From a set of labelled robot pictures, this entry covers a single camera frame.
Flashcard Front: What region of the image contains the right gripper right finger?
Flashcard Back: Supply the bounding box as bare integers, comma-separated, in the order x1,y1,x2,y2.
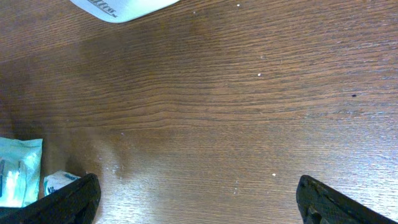
296,175,397,224

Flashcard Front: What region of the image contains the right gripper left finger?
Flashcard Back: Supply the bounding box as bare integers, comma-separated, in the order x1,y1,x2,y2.
1,174,101,224

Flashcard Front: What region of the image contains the small white green packet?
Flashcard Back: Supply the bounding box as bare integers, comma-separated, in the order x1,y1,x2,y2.
44,170,80,197

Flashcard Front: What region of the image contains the teal wet wipes pack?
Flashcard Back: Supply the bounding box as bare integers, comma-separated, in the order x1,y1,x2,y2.
1,138,43,208

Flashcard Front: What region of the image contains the white barcode scanner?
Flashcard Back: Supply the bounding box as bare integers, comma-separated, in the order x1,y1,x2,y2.
71,0,179,23

